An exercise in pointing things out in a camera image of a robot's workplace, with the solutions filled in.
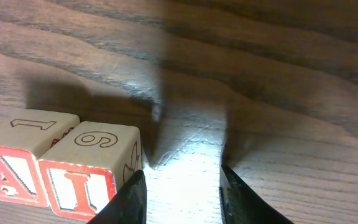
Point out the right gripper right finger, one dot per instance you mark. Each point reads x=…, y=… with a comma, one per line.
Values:
x=241, y=205

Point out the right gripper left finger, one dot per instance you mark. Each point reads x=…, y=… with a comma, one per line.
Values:
x=128, y=206

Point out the red I block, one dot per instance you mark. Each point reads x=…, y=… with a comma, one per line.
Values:
x=86, y=168

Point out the red A block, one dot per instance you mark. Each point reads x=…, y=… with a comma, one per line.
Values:
x=25, y=136

